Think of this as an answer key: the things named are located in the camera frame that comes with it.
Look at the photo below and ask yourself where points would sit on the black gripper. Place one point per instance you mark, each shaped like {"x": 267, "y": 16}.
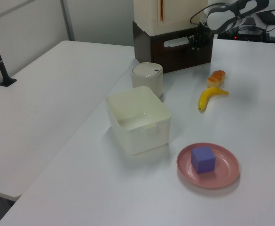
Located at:
{"x": 201, "y": 31}

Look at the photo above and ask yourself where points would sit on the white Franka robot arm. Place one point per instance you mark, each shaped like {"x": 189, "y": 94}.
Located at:
{"x": 224, "y": 16}

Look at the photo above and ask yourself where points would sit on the orange glazed toy bread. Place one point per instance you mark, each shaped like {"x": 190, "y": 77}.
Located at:
{"x": 216, "y": 78}

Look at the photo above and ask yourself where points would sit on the cream plastic storage box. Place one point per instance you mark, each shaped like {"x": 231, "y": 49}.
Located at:
{"x": 165, "y": 14}

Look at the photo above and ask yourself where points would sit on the black electronics box red light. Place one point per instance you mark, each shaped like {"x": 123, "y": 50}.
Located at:
{"x": 247, "y": 34}

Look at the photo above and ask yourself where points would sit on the dark wood cabinet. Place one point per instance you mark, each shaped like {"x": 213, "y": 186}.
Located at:
{"x": 143, "y": 47}

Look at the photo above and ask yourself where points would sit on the yellow toy banana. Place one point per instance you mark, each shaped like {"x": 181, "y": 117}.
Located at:
{"x": 209, "y": 96}

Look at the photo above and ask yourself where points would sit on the small cream lidded trash can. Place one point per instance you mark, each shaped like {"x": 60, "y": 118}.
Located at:
{"x": 147, "y": 77}

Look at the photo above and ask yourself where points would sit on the cream open plastic bin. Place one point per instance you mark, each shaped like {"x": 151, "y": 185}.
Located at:
{"x": 137, "y": 117}

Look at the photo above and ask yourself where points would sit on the purple cube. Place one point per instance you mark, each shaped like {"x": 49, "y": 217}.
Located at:
{"x": 203, "y": 160}

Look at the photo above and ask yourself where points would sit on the pink plastic plate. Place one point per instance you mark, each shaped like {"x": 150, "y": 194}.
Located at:
{"x": 222, "y": 174}

